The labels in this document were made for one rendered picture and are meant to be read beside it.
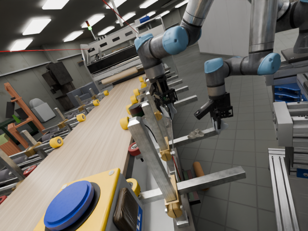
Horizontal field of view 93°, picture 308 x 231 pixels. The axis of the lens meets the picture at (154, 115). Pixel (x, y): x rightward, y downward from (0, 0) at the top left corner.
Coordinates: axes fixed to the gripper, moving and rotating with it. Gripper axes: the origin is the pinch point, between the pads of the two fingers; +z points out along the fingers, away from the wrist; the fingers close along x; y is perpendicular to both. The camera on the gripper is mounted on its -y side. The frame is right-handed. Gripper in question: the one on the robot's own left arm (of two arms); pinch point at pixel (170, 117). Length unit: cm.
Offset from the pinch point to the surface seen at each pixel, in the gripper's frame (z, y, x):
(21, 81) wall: -129, -873, -393
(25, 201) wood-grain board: 11, -14, -79
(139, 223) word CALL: -15, 48, -22
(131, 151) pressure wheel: 10.2, -6.1, -23.3
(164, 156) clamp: 15.3, 3.6, -10.6
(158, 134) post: 4.4, 1.5, -8.7
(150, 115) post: -6.0, 1.7, -8.5
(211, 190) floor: 100, -27, 21
